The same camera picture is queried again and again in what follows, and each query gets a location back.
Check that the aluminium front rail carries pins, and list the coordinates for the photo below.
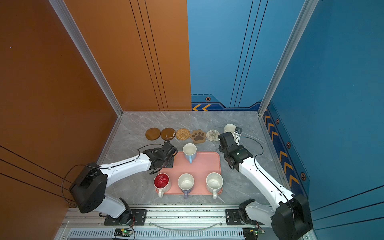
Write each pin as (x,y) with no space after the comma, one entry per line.
(163,222)

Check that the light blue mug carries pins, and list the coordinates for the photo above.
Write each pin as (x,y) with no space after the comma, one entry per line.
(190,152)

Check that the pink rectangular tray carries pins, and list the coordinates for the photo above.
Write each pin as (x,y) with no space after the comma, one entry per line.
(204,164)

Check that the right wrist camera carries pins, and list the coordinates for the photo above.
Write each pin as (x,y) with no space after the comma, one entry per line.
(238,131)

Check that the woven rattan round coaster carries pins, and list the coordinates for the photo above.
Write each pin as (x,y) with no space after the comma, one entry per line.
(183,134)

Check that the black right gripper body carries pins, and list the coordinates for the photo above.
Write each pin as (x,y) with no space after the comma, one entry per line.
(221,150)

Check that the right circuit board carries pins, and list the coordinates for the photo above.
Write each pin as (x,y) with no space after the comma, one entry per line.
(252,234)

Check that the multicolour woven round coaster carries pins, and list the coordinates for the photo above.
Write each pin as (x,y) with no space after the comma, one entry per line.
(213,135)

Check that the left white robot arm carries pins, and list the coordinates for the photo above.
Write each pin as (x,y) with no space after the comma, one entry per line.
(89,188)

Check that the red inside white mug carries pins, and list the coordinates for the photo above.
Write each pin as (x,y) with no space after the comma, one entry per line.
(162,184)

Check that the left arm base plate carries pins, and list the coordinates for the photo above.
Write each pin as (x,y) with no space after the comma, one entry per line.
(138,218)

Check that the left circuit board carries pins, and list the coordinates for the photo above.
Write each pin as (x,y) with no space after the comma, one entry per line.
(124,234)

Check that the aluminium corner post right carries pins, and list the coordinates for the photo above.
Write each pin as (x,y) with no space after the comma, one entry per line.
(295,36)

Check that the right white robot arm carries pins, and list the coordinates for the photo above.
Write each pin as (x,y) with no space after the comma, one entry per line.
(287,214)

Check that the circuit board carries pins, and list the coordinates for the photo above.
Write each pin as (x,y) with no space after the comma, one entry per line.
(124,234)
(252,234)

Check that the cork paw print coaster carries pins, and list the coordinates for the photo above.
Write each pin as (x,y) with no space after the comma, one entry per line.
(198,136)

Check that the purple handled white mug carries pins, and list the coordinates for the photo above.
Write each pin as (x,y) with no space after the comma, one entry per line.
(186,183)

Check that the aluminium corner post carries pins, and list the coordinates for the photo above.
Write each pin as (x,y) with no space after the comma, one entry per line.
(295,36)
(75,34)

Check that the aluminium corner post left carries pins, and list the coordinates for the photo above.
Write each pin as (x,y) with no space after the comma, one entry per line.
(75,34)

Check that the glossy round wooden coaster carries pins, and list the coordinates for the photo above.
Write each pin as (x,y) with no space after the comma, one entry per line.
(168,134)

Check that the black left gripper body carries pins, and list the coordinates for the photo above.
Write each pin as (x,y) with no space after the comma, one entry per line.
(169,163)

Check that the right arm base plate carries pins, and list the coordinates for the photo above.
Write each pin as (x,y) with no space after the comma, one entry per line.
(238,217)

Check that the matte round wooden coaster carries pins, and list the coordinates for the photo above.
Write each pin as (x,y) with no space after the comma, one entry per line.
(153,134)

